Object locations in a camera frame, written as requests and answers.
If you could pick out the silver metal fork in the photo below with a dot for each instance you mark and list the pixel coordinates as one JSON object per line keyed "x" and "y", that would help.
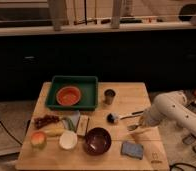
{"x": 132, "y": 127}

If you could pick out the metal cup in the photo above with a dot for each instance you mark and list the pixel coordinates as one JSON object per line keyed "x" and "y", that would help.
{"x": 109, "y": 95}

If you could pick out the green plastic tray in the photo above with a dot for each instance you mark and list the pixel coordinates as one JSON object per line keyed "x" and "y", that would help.
{"x": 88, "y": 86}

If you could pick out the bunch of red grapes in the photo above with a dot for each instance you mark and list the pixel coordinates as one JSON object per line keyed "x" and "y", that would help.
{"x": 45, "y": 120}

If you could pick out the orange bowl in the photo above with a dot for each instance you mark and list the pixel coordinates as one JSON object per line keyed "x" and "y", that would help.
{"x": 68, "y": 95}

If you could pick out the dish brush with black head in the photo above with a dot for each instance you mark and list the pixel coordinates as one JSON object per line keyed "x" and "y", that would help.
{"x": 114, "y": 118}

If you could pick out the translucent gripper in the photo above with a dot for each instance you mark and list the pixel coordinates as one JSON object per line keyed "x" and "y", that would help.
{"x": 143, "y": 122}

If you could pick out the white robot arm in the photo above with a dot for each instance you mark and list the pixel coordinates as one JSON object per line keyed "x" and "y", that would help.
{"x": 170, "y": 105}

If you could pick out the white small bowl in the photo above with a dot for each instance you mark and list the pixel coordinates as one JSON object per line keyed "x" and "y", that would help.
{"x": 68, "y": 140}

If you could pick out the blue sponge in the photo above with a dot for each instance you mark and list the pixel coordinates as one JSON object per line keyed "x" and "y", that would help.
{"x": 132, "y": 150}

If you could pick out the wooden block with dark strip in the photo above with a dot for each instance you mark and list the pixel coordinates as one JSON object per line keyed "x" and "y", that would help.
{"x": 82, "y": 125}

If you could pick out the dark purple bowl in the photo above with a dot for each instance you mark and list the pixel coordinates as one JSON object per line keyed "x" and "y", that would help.
{"x": 97, "y": 141}

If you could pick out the yellow banana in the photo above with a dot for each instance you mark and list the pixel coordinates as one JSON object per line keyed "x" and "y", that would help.
{"x": 54, "y": 132}

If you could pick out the orange peach fruit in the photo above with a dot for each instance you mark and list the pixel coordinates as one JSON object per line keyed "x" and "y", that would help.
{"x": 38, "y": 139}

